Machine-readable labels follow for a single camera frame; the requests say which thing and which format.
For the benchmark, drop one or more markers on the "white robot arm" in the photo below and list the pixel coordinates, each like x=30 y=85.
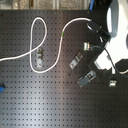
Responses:
x=116 y=46

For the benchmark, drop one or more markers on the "blue object at edge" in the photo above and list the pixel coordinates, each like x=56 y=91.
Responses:
x=1 y=88

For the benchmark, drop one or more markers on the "metal cable clip on board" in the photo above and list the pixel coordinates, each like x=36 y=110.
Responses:
x=39 y=57

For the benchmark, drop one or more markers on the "metal cable clip center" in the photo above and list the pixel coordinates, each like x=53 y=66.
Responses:
x=76 y=60

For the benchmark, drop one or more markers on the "metal clip right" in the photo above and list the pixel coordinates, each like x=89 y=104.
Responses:
x=112 y=82

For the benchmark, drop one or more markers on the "small metal clip upper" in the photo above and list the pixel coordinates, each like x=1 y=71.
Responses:
x=86 y=46

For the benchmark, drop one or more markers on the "metal clip lower center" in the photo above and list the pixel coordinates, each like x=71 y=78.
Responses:
x=87 y=78

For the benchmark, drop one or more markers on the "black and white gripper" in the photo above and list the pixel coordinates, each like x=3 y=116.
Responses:
x=101 y=32

